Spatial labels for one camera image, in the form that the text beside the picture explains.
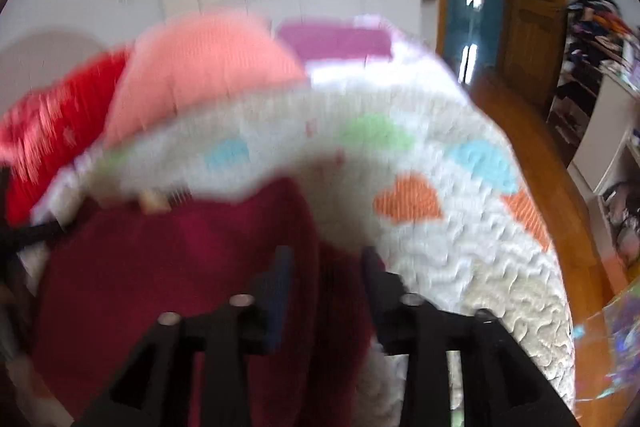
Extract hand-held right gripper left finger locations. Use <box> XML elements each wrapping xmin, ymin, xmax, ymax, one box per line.
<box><xmin>75</xmin><ymin>246</ymin><xmax>296</xmax><ymax>427</ymax></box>

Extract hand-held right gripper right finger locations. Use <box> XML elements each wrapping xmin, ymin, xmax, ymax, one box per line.
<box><xmin>361</xmin><ymin>246</ymin><xmax>581</xmax><ymax>427</ymax></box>

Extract purple cloth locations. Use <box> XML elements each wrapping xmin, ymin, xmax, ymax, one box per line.
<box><xmin>276</xmin><ymin>19</ymin><xmax>394</xmax><ymax>64</ymax></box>

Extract white cabinet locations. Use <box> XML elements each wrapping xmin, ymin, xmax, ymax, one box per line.
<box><xmin>570</xmin><ymin>69</ymin><xmax>640</xmax><ymax>198</ymax></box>

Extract white headboard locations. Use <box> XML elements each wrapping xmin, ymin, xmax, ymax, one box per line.
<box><xmin>0</xmin><ymin>29</ymin><xmax>132</xmax><ymax>114</ymax></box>

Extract cluttered shelf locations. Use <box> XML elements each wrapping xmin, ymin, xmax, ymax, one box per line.
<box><xmin>546</xmin><ymin>0</ymin><xmax>640</xmax><ymax>168</ymax></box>

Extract pink ribbed pillow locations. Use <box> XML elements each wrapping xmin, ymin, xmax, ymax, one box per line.
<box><xmin>102</xmin><ymin>9</ymin><xmax>311</xmax><ymax>150</ymax></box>

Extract wooden door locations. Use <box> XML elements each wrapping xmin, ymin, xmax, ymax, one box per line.
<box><xmin>502</xmin><ymin>0</ymin><xmax>570</xmax><ymax>108</ymax></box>

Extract heart print quilt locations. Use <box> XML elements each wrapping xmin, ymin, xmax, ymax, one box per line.
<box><xmin>30</xmin><ymin>29</ymin><xmax>576</xmax><ymax>427</ymax></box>

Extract red embroidered pillow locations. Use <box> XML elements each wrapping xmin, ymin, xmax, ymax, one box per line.
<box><xmin>0</xmin><ymin>49</ymin><xmax>133</xmax><ymax>228</ymax></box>

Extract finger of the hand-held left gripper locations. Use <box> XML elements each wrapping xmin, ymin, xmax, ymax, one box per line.
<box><xmin>0</xmin><ymin>164</ymin><xmax>68</xmax><ymax>268</ymax></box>

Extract iridescent plastic sheet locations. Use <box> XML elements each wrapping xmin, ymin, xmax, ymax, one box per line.
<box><xmin>570</xmin><ymin>279</ymin><xmax>640</xmax><ymax>410</ymax></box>

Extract dark red fleece pants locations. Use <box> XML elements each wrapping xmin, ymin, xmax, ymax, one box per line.
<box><xmin>30</xmin><ymin>177</ymin><xmax>388</xmax><ymax>427</ymax></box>

